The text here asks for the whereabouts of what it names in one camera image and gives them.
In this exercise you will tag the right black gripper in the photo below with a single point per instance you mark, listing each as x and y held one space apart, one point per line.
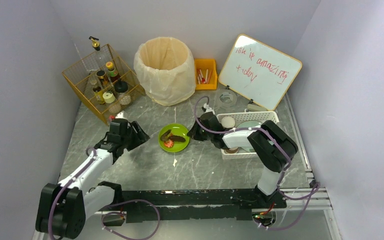
202 125

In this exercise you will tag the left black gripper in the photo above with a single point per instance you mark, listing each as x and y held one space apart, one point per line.
132 134

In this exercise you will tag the green plate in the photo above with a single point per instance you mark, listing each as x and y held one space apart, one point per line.
178 130

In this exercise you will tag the white mug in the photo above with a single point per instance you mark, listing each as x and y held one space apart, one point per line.
228 122

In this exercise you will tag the steel lined mug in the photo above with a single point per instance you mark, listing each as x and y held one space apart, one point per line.
231 150

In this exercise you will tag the black lid shaker jar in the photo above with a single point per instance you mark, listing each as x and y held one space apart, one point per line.
122 88

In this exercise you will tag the small yellow label bottle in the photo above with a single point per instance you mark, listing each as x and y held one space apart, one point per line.
98 92

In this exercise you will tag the white plastic basket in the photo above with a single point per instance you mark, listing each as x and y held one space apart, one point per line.
241 117

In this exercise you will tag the tall yellow label spice jar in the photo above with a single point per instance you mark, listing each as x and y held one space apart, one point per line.
102 77

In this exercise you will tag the clear oil dispenser bottle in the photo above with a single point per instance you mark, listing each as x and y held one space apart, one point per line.
96 46

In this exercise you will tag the light blue flower plate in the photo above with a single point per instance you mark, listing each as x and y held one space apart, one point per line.
249 124

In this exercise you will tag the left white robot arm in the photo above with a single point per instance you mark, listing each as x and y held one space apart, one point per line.
65 206

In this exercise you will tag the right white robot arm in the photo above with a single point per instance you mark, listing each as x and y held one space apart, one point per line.
272 145

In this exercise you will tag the dark sea cucumber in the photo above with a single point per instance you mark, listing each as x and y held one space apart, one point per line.
177 138

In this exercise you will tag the red marker pen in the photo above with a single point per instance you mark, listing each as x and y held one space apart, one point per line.
202 78

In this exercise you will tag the yellow plastic bin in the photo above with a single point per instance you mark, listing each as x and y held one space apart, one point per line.
208 68

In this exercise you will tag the trash bin with bag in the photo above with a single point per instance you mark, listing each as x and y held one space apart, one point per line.
165 68

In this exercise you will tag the whiteboard with red writing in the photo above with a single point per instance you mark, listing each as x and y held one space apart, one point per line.
259 72

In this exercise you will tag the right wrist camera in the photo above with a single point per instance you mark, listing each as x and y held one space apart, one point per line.
207 109

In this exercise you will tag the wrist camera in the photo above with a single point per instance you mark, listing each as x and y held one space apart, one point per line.
120 115
207 109

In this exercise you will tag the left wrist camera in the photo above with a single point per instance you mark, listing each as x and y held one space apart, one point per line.
120 115

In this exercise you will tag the yellow wire basket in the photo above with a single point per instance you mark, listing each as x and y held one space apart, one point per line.
81 78

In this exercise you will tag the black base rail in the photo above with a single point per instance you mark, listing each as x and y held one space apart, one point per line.
241 204

